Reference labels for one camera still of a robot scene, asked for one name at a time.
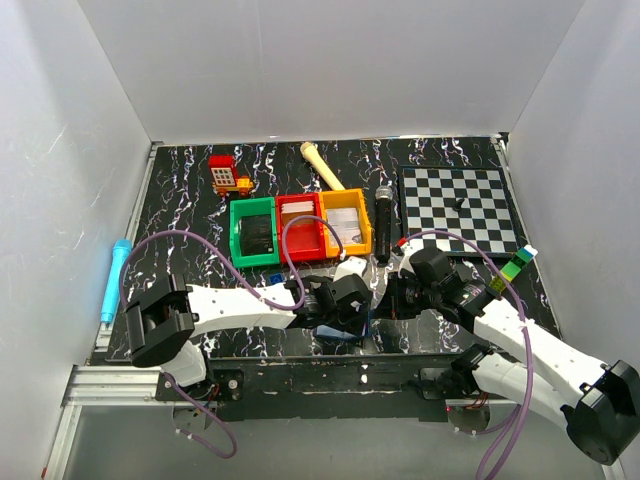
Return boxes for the navy blue card holder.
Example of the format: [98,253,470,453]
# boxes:
[313,324,369,342]

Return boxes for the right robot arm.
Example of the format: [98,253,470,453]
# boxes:
[379,241,639,465]

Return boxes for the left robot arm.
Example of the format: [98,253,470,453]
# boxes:
[125,273,373,387]

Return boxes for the white cards in yellow bin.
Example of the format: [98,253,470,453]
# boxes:
[326,207,362,246]

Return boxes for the orange cards in red bin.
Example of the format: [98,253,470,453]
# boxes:
[279,200,315,227]

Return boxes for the blue toy brick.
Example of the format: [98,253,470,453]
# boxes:
[269,273,284,285]

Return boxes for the red plastic bin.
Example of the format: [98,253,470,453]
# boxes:
[275,193,326,264]

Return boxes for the black chess piece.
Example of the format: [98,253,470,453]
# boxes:
[453,198,465,212]

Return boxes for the black white chessboard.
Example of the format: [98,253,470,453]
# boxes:
[398,165,522,258]

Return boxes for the yellow green brick stack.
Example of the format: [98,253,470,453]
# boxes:
[489,245,538,293]

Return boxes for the black microphone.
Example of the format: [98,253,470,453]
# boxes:
[374,185,393,265]

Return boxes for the yellow plastic bin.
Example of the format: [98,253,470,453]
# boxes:
[318,189,373,256]

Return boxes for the black object in green bin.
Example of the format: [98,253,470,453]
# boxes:
[238,214,274,256]

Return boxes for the green plastic bin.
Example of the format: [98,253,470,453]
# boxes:
[229,197,280,269]

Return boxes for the beige wooden microphone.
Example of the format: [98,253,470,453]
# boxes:
[300,141,345,191]

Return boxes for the light blue toy microphone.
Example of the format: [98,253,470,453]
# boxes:
[100,238,132,325]

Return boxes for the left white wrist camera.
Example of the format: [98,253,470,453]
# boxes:
[333,256,367,281]

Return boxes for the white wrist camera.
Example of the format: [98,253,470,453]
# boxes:
[392,243,414,275]
[333,256,367,281]

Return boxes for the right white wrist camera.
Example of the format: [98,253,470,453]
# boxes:
[392,243,414,275]

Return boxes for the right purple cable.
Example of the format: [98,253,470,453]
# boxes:
[397,229,534,480]

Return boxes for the purple cable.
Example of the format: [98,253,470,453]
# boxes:
[397,229,534,480]
[121,214,349,459]

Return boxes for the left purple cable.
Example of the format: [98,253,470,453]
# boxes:
[121,214,349,459]

